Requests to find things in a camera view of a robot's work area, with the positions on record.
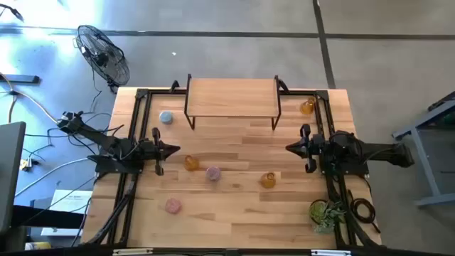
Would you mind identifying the coiled black cable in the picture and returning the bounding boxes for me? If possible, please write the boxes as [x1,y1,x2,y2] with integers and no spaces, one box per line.
[349,197,382,235]

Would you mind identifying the grey metal stand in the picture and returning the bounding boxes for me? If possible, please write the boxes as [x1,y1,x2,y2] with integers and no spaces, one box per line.
[392,90,455,209]

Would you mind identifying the amber glass candlestick holder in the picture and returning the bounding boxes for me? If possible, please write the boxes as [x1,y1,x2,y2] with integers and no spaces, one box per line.
[259,171,277,189]
[299,96,316,116]
[183,154,200,172]

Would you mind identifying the wooden shelf black metal legs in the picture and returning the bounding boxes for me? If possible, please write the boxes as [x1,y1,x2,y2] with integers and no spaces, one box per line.
[183,73,291,131]

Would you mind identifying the tan floor cable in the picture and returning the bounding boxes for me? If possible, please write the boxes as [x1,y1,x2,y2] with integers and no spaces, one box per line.
[0,73,61,124]

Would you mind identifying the white floor cable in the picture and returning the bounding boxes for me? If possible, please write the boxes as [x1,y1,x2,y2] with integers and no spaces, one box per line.
[14,158,90,198]

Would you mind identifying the black floor fan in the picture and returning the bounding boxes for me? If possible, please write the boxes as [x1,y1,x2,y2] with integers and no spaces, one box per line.
[73,24,131,94]

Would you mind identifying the black cable sleeve bundle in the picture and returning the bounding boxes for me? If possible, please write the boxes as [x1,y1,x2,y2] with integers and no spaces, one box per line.
[85,174,139,246]
[328,174,380,249]

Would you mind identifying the black aluminium rig frame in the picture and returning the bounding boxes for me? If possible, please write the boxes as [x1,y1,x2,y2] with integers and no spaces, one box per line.
[85,80,383,250]

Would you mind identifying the white paper sheet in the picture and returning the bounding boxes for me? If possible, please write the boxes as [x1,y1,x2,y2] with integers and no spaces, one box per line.
[41,189,94,238]

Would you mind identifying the silver frame bracket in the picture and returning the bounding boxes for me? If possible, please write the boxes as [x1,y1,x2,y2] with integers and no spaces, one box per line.
[112,248,154,256]
[311,250,352,256]

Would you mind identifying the pink candle tin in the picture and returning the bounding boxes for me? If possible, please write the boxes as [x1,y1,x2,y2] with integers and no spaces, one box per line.
[164,198,183,215]

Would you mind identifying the black desk foot beam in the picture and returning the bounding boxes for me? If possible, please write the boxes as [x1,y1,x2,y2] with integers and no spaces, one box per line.
[10,204,86,230]

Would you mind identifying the yellow object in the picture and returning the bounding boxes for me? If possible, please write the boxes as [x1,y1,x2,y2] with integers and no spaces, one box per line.
[24,241,53,251]

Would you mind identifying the patterned ceramic bowl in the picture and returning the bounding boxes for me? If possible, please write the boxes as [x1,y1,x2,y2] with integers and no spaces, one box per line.
[205,166,222,182]

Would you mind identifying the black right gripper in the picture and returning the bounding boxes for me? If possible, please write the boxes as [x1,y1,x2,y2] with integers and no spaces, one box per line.
[285,123,326,174]

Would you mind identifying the black floor bar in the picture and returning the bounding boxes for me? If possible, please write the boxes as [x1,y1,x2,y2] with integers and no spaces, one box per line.
[0,74,41,85]

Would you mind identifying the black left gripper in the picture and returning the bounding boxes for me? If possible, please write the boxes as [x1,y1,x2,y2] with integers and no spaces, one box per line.
[140,127,181,176]

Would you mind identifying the green potted succulent plant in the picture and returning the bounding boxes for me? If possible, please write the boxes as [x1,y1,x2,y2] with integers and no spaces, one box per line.
[308,198,348,235]

